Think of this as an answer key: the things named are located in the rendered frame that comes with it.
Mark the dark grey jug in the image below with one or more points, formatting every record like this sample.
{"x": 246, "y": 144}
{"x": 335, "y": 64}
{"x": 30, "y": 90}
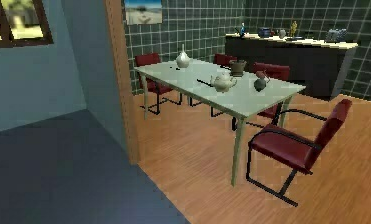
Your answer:
{"x": 260, "y": 83}

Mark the blue bottle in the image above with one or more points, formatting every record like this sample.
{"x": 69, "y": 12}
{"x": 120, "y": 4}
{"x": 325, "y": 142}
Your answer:
{"x": 242, "y": 30}

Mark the dark blue pot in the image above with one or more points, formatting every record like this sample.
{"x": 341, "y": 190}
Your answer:
{"x": 264, "y": 32}

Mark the pale green dining table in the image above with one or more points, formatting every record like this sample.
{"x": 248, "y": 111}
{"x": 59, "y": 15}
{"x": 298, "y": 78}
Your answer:
{"x": 226, "y": 90}

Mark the black pen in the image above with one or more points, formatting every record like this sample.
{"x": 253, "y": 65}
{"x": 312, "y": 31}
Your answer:
{"x": 203, "y": 82}

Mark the white round vase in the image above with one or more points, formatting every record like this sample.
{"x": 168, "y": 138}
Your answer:
{"x": 182, "y": 60}

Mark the yellow figurine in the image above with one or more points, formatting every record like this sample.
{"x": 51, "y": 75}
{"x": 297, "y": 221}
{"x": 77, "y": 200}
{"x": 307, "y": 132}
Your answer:
{"x": 293, "y": 28}

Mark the cream teapot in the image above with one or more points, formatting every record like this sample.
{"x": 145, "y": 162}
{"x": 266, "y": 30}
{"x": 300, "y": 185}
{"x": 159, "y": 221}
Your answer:
{"x": 223, "y": 82}

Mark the brown framed window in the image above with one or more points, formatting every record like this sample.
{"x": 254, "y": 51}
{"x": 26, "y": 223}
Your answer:
{"x": 18, "y": 20}

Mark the black sideboard with cream top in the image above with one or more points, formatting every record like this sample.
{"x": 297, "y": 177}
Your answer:
{"x": 293, "y": 65}

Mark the brown green pot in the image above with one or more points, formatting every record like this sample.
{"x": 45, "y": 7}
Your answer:
{"x": 237, "y": 68}

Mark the dark flat pan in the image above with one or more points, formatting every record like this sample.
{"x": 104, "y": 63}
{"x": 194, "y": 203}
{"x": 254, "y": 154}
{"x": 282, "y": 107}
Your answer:
{"x": 294, "y": 38}

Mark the grey small vase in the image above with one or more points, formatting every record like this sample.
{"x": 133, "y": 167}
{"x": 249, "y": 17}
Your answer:
{"x": 282, "y": 33}

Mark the grey toaster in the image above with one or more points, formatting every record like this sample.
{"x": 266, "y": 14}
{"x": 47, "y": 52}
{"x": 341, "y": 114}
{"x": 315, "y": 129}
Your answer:
{"x": 336, "y": 35}

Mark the red chair with black frame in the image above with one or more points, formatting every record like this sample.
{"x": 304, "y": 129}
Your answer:
{"x": 224, "y": 60}
{"x": 151, "y": 73}
{"x": 274, "y": 71}
{"x": 293, "y": 146}

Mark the framed beach picture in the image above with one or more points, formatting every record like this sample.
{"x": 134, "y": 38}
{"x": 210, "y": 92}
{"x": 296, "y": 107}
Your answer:
{"x": 143, "y": 11}

